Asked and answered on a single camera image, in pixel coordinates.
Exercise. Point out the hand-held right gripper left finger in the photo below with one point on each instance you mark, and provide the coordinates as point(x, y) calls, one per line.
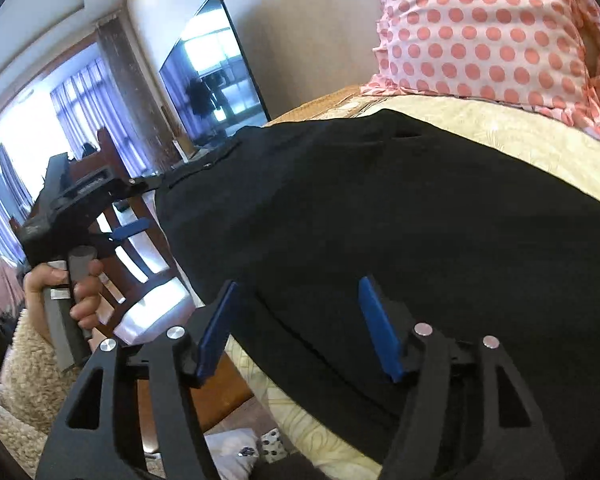
point(215, 327)

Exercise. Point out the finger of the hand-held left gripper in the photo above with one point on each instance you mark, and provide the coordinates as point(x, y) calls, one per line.
point(145, 182)
point(127, 230)

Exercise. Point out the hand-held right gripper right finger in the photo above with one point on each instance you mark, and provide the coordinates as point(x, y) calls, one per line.
point(377, 330)

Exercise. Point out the black pants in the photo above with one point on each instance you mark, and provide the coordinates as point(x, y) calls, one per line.
point(379, 240)

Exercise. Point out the fluffy beige sleeve forearm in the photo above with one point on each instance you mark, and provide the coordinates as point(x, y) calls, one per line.
point(17, 385)

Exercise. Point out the person's left hand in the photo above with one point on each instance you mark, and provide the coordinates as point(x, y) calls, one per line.
point(87, 292)

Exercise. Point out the wooden chair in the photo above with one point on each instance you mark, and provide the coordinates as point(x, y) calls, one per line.
point(130, 250)

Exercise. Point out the brown wooden pillar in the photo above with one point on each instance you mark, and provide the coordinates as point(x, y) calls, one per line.
point(130, 85)

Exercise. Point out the purple curtains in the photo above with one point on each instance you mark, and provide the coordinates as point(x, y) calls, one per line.
point(45, 135)

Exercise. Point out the white paw print cloth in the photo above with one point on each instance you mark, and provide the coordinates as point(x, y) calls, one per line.
point(240, 447)

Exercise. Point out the flat screen television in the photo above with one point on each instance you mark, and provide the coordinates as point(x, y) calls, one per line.
point(215, 70)

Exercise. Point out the cream patterned bed sheet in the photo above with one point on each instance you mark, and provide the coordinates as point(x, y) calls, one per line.
point(529, 145)

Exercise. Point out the pink polka dot pillow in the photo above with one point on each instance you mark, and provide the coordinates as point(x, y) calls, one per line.
point(484, 30)

